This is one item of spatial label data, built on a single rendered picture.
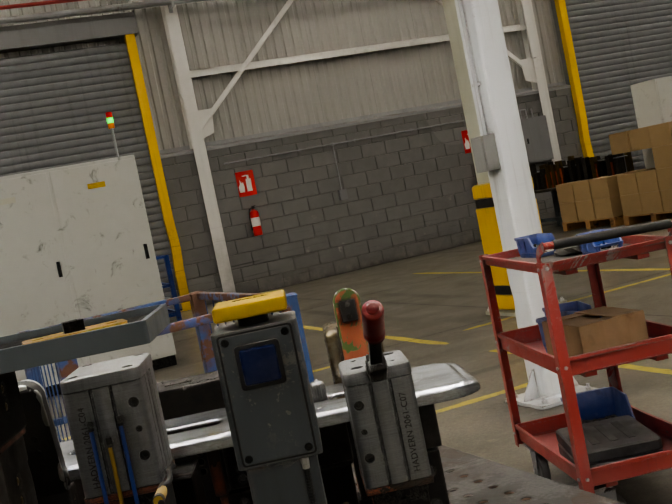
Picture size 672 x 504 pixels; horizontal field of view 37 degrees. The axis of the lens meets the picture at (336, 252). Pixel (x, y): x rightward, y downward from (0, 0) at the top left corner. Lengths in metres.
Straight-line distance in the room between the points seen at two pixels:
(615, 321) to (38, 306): 6.68
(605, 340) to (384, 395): 2.36
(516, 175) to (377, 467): 4.18
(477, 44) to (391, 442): 4.23
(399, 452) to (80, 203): 8.41
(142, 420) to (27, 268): 8.27
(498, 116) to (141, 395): 4.23
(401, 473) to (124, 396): 0.28
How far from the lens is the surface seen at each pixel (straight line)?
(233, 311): 0.80
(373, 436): 0.98
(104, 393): 0.98
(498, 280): 8.40
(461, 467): 1.88
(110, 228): 9.34
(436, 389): 1.10
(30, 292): 9.23
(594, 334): 3.28
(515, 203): 5.09
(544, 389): 5.21
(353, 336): 1.30
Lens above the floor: 1.23
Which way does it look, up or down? 3 degrees down
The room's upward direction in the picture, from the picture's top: 11 degrees counter-clockwise
